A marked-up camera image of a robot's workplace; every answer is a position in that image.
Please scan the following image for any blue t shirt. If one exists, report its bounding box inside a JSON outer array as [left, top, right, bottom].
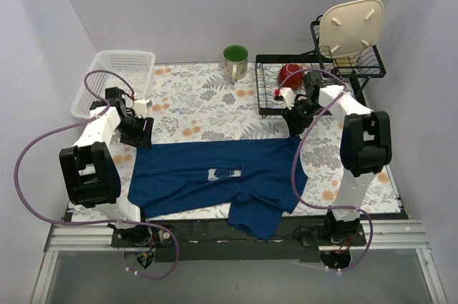
[[128, 137, 308, 240]]

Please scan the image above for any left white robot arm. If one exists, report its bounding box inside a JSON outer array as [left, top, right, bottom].
[[59, 87, 154, 247]]

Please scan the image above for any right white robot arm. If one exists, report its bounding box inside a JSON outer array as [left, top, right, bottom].
[[275, 68, 392, 245]]

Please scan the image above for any red bowl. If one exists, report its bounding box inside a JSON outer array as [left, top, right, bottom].
[[278, 64, 304, 90]]

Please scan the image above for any floral table mat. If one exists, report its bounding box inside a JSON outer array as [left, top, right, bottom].
[[110, 63, 401, 220]]

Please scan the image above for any white plastic basket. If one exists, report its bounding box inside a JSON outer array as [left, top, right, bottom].
[[87, 50, 156, 99]]

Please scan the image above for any green inside floral mug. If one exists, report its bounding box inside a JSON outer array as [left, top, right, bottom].
[[223, 44, 248, 83]]

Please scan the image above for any cream square plastic lid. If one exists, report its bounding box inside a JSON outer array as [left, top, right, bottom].
[[318, 0, 385, 59]]

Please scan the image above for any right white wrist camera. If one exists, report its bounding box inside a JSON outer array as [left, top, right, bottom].
[[274, 87, 296, 109]]

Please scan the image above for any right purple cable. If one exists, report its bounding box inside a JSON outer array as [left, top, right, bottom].
[[278, 68, 374, 273]]

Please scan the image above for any purple cable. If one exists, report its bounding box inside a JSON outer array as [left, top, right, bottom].
[[278, 68, 374, 273], [13, 69, 180, 280]]

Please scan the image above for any black wire dish rack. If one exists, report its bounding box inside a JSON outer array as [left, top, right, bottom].
[[254, 14, 387, 119]]

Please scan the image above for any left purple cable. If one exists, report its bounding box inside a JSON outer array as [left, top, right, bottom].
[[13, 69, 180, 280]]

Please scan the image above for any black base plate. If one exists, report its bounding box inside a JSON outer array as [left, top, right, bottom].
[[110, 216, 368, 264]]

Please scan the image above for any aluminium frame rail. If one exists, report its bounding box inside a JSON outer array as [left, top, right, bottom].
[[44, 220, 430, 251]]

